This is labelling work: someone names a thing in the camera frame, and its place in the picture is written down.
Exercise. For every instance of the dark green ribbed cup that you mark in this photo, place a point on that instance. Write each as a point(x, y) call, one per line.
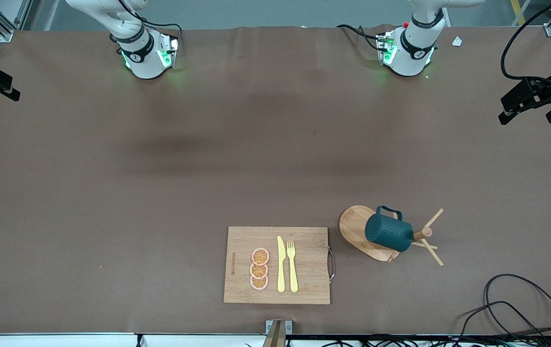
point(386, 233)

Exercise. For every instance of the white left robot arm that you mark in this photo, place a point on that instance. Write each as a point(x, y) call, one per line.
point(410, 58)

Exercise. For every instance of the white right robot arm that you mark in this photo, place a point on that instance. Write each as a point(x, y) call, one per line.
point(143, 62)

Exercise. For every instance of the white paper scrap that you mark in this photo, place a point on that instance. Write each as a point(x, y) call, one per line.
point(457, 41)

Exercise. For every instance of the wooden mug tree stand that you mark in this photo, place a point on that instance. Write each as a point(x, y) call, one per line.
point(352, 226)

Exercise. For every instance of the yellow plastic fork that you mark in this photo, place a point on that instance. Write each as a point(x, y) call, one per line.
point(293, 274)

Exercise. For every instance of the toy orange slice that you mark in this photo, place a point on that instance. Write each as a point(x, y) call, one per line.
point(260, 256)

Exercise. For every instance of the yellow plastic knife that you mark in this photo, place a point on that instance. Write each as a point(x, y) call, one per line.
point(281, 270)

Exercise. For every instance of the metal bracket with wooden strip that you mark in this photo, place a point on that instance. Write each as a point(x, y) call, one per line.
point(278, 337)

